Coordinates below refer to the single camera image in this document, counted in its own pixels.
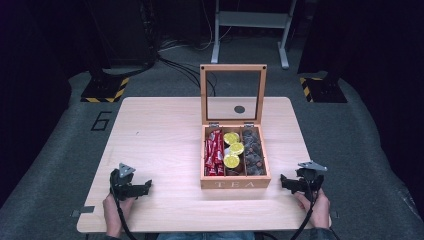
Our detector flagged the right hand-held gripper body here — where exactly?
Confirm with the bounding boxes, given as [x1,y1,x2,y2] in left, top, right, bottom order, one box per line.
[294,161,329,202]

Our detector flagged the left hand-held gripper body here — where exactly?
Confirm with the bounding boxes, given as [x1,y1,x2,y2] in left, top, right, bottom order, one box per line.
[109,162,145,202]

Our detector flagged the wooden tea box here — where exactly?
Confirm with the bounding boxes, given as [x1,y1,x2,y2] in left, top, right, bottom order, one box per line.
[199,63,272,190]

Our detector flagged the person's left hand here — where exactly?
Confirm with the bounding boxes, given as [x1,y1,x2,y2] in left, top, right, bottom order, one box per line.
[102,192,136,236]

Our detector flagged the person's right hand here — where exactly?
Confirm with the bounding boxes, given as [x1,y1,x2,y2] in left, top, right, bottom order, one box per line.
[292,187,332,230]

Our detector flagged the pile of dark capsules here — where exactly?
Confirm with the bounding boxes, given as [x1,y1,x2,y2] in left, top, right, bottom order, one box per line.
[241,128,268,177]

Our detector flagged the grey tape strip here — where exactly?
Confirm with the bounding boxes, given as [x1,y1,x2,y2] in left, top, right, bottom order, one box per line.
[70,205,96,218]

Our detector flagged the yellow lid capsule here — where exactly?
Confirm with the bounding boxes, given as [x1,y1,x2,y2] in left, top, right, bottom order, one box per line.
[228,142,246,156]
[223,131,241,146]

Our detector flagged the yellow lemon slices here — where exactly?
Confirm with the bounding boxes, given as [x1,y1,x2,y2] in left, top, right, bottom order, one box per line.
[222,153,241,169]

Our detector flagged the pile of red sachets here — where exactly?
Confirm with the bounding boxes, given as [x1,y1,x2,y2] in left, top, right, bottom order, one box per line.
[204,129,225,177]

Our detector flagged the black yellow striped stand base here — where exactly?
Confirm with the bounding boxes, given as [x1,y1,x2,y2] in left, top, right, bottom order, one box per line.
[298,76,348,104]
[80,75,131,104]

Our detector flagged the white metal stand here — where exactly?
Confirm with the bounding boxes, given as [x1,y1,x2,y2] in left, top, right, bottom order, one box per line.
[210,0,299,70]

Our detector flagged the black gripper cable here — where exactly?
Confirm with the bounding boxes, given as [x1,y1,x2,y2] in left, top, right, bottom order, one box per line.
[289,181,316,240]
[110,186,138,240]

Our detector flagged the bundle of floor cables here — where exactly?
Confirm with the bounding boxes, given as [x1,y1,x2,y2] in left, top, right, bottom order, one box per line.
[156,39,218,98]

